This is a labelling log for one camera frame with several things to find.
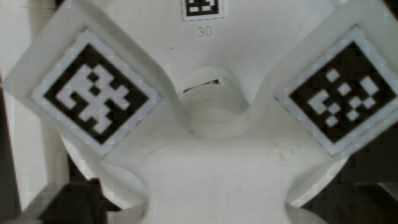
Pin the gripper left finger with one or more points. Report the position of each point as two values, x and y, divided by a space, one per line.
71 206

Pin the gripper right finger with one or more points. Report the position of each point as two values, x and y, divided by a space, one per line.
353 204

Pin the white cylindrical table leg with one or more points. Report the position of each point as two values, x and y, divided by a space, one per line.
213 103

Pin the white cross-shaped table base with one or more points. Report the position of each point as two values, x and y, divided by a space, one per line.
246 186

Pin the white round table top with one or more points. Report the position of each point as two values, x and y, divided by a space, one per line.
129 44

